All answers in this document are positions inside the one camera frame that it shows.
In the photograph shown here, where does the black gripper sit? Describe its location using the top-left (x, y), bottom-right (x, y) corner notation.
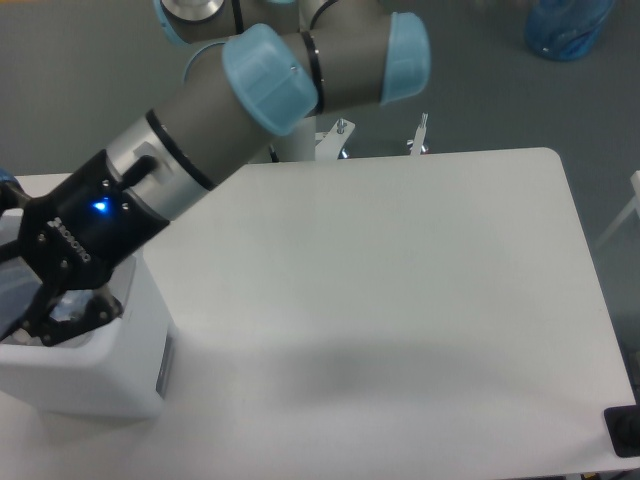
top-left (1, 150), bottom-right (169, 347)

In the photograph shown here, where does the clear plastic water bottle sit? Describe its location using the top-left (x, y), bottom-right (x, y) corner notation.
top-left (1, 258), bottom-right (94, 343)

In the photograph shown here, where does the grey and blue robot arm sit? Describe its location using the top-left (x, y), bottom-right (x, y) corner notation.
top-left (1, 1), bottom-right (431, 346)

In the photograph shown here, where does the white trash can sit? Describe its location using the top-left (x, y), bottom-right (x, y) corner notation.
top-left (0, 207), bottom-right (180, 421)

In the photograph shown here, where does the blue bottle behind bin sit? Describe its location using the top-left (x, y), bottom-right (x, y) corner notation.
top-left (0, 168), bottom-right (18, 185)

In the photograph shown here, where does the large blue water jug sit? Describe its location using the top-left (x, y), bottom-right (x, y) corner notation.
top-left (524, 0), bottom-right (617, 61)

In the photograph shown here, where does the black device at table edge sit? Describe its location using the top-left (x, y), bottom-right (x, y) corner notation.
top-left (604, 405), bottom-right (639, 458)

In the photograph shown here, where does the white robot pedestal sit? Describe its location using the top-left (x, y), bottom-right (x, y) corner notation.
top-left (249, 117), bottom-right (316, 164)

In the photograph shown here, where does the white pedestal base bracket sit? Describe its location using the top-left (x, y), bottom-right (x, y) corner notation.
top-left (314, 112), bottom-right (430, 161)

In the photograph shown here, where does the white frame at right edge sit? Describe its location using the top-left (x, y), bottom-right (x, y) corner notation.
top-left (595, 170), bottom-right (640, 249)

